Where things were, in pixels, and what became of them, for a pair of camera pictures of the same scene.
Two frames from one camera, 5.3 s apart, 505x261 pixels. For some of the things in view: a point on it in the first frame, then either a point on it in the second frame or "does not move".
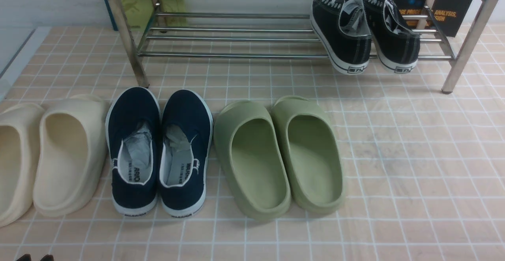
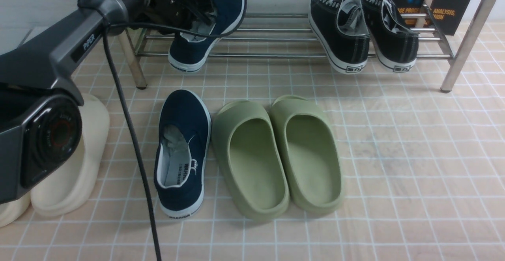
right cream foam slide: (70, 164) does not move
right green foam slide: (313, 154) does not move
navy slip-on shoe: (133, 121) -> (189, 53)
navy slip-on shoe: (187, 125) does not move
